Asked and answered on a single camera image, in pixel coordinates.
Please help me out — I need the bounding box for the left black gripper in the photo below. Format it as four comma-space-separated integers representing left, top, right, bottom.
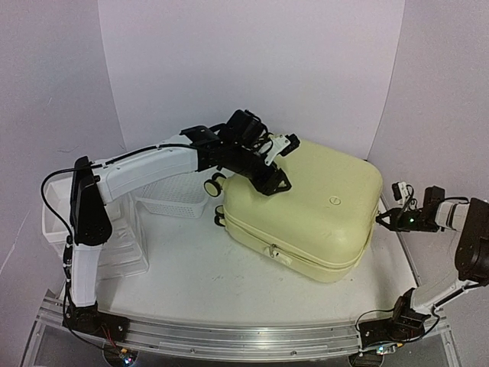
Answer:
228, 145, 292, 197

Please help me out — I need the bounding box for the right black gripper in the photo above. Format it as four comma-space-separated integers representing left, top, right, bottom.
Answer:
376, 209, 438, 234

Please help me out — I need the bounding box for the pale yellow hard-shell suitcase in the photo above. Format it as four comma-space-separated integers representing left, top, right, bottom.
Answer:
203, 140, 383, 283

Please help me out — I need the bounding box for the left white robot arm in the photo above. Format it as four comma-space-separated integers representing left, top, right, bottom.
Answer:
70, 109, 300, 334

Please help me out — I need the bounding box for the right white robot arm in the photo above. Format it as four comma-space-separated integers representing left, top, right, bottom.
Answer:
376, 182, 488, 339

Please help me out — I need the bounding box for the white perforated plastic basket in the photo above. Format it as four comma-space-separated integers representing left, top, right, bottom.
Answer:
131, 173, 209, 219

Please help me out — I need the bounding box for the white plastic drawer organizer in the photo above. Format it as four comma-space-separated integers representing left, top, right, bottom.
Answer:
41, 177, 149, 281

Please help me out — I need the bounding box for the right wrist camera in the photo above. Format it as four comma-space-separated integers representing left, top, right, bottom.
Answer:
391, 181, 413, 205

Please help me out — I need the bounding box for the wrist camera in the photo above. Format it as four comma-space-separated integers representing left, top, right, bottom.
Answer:
259, 134, 300, 166
391, 181, 413, 205

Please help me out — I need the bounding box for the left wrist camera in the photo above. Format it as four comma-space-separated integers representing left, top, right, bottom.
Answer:
259, 134, 300, 166

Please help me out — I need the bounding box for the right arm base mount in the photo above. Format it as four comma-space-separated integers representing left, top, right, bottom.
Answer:
355, 288, 430, 349

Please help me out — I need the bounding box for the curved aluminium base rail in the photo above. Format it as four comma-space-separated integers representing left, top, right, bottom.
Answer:
22, 288, 459, 367

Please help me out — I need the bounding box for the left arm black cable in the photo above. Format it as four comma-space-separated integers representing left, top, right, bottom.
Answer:
39, 141, 199, 345

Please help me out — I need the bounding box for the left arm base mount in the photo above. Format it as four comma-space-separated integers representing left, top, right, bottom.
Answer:
63, 304, 130, 342

